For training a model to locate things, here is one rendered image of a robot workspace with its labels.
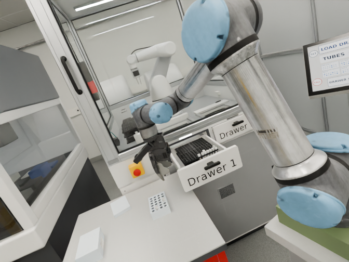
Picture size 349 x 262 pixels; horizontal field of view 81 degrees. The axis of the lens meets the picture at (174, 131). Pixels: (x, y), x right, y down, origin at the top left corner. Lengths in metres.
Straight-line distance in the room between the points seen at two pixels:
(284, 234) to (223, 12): 0.65
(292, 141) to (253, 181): 1.08
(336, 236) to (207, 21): 0.60
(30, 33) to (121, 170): 3.85
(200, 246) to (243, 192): 0.80
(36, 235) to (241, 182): 1.16
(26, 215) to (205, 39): 0.99
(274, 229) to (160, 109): 0.54
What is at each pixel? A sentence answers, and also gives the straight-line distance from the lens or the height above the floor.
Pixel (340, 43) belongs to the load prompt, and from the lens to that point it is 1.42.
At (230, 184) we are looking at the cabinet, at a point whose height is 0.51.
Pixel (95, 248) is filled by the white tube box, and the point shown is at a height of 0.81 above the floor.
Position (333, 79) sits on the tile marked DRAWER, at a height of 1.01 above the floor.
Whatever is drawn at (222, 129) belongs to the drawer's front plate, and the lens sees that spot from 1.26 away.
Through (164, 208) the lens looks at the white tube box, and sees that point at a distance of 0.95.
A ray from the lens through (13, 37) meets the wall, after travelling 4.84.
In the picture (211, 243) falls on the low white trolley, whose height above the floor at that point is 0.76.
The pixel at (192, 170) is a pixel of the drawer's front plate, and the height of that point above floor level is 0.90.
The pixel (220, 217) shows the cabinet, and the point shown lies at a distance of 1.55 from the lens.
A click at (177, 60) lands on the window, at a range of 1.17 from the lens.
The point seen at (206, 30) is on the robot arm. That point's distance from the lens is 0.44.
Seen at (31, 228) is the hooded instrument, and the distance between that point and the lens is 1.15.
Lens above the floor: 1.35
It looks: 17 degrees down
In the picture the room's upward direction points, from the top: 20 degrees counter-clockwise
